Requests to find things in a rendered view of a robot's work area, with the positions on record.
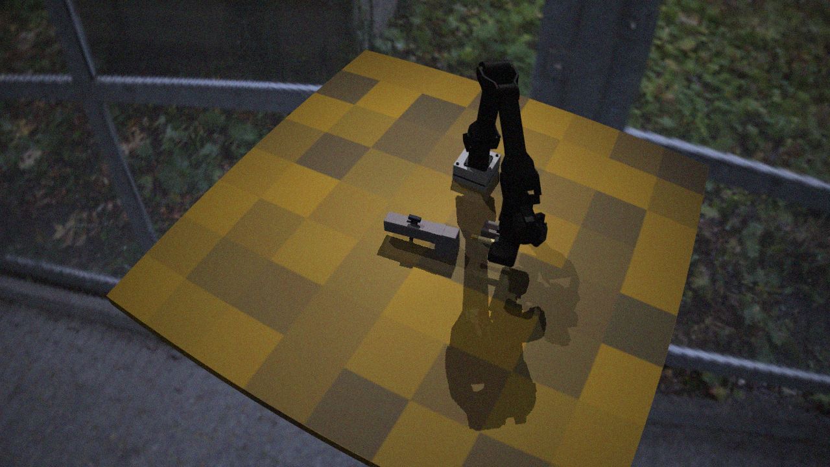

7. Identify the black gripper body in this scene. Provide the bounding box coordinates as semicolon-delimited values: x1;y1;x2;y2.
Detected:
487;210;518;267

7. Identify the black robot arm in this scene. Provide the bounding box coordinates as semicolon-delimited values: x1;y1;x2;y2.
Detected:
463;60;548;247

